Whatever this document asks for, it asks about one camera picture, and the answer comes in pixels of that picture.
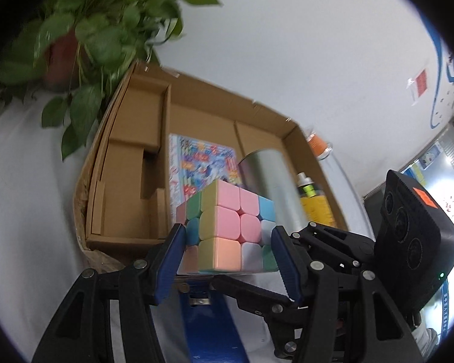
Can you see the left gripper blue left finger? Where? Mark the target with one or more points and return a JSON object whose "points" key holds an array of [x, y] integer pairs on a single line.
{"points": [[79, 330]]}

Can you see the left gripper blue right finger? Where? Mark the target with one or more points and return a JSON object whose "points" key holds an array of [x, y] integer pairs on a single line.
{"points": [[351, 316]]}

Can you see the yellow-label chrysanthemum jar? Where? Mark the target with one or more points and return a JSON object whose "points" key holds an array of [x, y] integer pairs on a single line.
{"points": [[314, 201]]}

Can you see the silver metal canister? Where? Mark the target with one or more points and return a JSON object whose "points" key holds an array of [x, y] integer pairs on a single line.
{"points": [[266, 173]]}

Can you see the pastel rubik's cube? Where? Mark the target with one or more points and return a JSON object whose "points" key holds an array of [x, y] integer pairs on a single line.
{"points": [[228, 229]]}

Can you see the colourful board game box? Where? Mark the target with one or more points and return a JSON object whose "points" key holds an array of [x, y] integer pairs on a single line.
{"points": [[194, 164]]}

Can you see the orange clear plastic cup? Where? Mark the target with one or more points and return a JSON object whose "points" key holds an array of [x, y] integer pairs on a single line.
{"points": [[319, 147]]}

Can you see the cardboard box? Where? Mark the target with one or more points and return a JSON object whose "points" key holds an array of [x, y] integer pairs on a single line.
{"points": [[122, 199]]}

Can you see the green potted plant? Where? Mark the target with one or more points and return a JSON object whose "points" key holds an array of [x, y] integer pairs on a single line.
{"points": [[80, 50]]}

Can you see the black tracking camera box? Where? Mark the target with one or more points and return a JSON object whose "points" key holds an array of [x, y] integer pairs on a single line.
{"points": [[414, 250]]}

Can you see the red wall sign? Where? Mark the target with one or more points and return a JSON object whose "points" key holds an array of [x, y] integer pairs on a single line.
{"points": [[417, 85]]}

